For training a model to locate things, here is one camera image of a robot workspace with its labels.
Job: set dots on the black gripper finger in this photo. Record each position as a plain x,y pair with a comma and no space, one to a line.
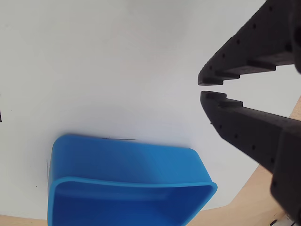
254,131
254,47

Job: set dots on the blue rectangular plastic bin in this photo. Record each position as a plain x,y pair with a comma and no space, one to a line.
122,179

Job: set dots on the white table mat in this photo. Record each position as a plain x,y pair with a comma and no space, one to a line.
105,70

